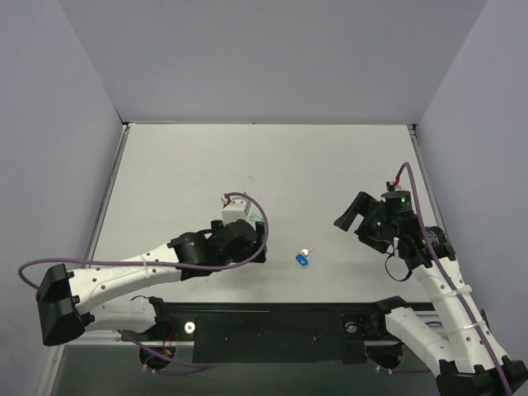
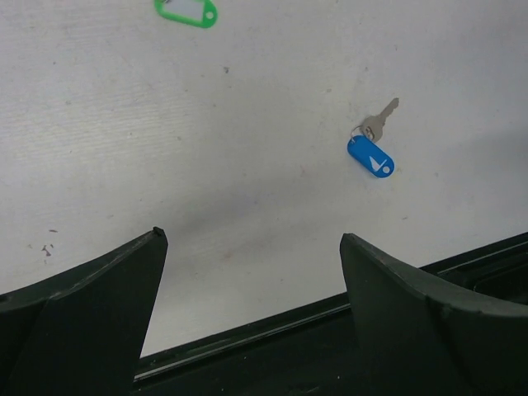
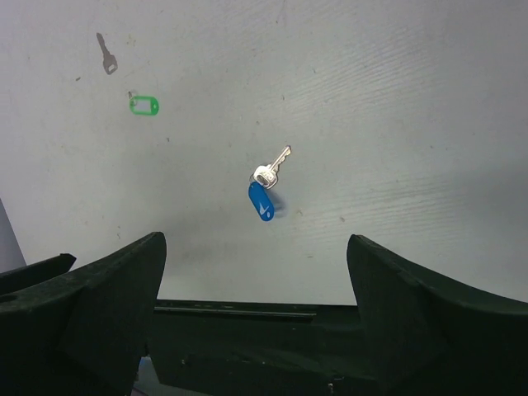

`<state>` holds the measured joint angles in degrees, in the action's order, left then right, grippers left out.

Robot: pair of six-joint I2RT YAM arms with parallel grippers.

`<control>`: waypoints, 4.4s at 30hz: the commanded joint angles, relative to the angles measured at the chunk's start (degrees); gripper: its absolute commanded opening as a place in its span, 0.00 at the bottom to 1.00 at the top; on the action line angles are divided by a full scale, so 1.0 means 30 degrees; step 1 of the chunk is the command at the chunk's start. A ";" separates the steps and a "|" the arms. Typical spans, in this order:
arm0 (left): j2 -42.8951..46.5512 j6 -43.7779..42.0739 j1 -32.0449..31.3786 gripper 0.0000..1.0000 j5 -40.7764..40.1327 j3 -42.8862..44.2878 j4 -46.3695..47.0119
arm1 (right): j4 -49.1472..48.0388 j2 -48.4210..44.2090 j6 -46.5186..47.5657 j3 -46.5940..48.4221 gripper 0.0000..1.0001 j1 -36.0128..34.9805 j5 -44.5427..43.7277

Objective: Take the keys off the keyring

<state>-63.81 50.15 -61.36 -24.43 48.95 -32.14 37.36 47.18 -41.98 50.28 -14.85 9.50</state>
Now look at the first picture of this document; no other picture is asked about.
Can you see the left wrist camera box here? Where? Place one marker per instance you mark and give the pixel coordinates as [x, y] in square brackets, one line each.
[235, 209]

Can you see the blue key tag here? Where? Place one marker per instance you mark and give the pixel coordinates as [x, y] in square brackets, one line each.
[302, 260]

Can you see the silver key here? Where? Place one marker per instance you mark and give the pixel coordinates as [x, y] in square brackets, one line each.
[306, 251]

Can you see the green key tag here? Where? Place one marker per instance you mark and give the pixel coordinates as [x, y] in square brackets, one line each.
[256, 218]

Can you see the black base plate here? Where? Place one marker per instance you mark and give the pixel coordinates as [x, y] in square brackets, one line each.
[277, 332]

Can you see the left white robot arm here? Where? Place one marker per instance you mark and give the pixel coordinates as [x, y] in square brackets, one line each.
[72, 302]

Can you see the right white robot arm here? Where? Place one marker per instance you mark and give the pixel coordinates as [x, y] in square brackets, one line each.
[465, 357]

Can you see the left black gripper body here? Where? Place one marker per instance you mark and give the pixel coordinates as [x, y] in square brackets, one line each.
[256, 246]

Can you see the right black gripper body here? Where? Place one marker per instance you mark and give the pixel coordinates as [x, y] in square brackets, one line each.
[364, 215]

